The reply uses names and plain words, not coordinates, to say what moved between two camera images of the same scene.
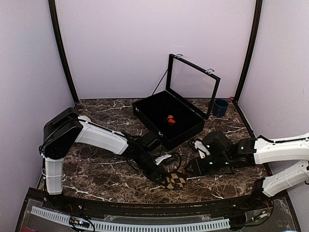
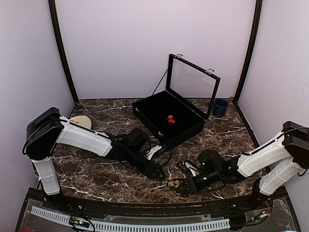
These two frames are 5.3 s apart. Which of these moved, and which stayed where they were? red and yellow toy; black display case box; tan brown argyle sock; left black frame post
Moved: tan brown argyle sock
Stayed: red and yellow toy; black display case box; left black frame post
